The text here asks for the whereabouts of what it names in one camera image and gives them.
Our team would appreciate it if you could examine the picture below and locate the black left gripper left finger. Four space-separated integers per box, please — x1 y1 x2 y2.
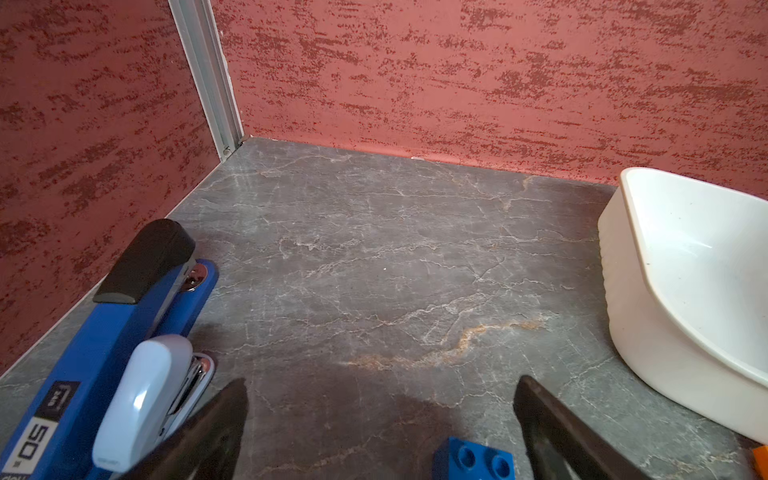
122 378 248 479

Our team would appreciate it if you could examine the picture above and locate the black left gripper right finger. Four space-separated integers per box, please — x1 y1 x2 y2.
513 375 650 480

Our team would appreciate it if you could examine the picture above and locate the blue lego brick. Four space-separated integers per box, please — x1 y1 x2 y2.
431 437 515 480

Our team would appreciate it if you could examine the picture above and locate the small light blue stapler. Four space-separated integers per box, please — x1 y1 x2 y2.
92 334 216 474

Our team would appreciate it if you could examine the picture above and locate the large blue stapler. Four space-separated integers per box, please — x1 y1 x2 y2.
1 219 218 479

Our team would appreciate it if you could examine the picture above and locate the orange lego brick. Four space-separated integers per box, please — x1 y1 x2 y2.
752 445 768 480

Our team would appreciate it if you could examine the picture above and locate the white plastic bin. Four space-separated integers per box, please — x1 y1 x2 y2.
598 167 767 443

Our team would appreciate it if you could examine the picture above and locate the aluminium corner post left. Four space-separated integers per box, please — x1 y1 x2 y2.
168 0 245 162

